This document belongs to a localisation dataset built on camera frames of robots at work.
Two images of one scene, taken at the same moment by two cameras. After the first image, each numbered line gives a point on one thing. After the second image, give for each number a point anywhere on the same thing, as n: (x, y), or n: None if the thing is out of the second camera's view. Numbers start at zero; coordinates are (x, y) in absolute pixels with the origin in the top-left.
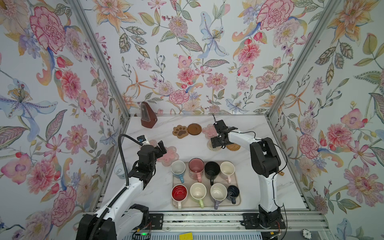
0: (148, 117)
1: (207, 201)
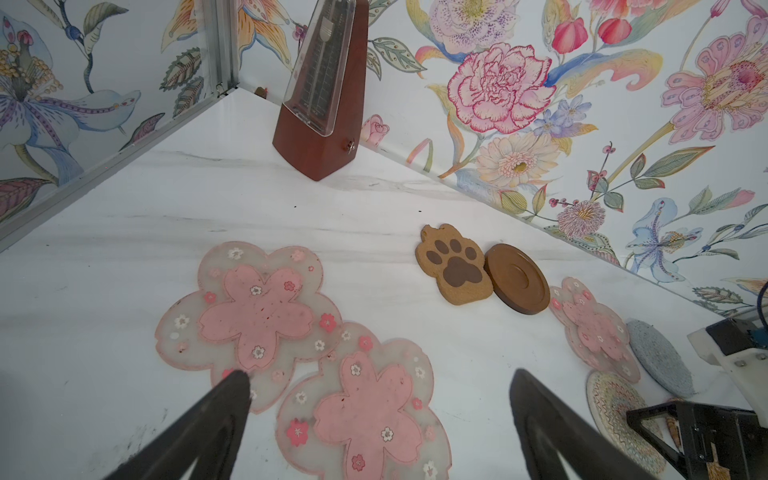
0: (318, 127)
1: None
